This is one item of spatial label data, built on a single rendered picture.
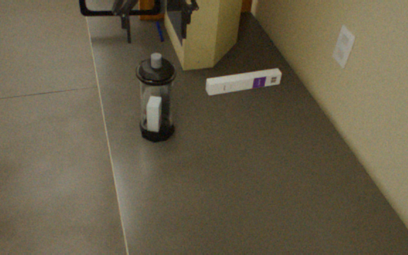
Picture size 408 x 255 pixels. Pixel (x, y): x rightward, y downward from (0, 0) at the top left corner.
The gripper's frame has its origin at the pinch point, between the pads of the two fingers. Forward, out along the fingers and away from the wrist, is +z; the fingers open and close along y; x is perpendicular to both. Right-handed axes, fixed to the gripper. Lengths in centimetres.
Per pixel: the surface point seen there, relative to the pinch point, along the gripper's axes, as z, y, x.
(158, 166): 33.3, 2.4, 14.0
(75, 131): 127, 34, -103
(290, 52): 33, -57, -33
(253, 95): 33.5, -34.5, -11.2
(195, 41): 21.5, -17.6, -28.5
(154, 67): 9.0, 0.8, 1.3
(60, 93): 126, 42, -140
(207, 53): 27.0, -22.5, -28.6
